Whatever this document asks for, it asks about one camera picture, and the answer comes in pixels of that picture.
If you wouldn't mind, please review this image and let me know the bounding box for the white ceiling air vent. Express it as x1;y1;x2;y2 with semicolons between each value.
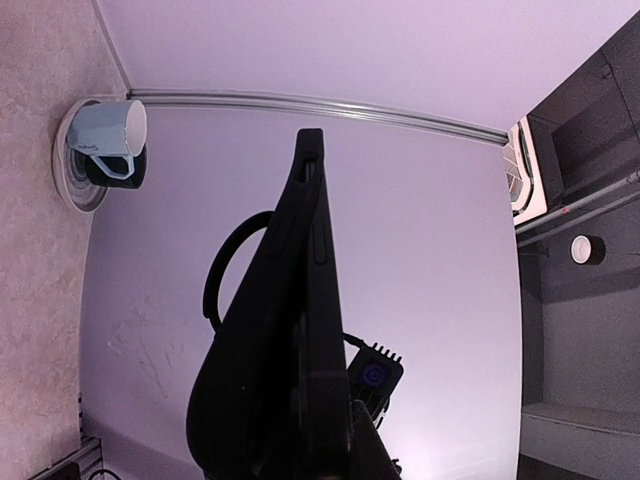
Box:
502;117;548;226

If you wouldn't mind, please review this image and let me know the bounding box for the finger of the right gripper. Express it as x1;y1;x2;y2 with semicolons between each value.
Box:
349;400;401;480

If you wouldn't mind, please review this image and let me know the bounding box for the white coaster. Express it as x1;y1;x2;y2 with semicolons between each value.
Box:
51;98;108;214

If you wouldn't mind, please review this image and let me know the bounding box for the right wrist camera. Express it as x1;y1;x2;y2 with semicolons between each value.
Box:
343;333;404;429

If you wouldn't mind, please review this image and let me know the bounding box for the right aluminium frame post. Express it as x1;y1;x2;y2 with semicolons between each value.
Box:
128;89;508;146

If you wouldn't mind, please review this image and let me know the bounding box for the black case of phone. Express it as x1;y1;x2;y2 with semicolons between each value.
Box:
186;129;324;479

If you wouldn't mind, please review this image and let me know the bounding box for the light blue mug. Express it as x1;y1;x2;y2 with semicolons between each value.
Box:
66;100;148;180

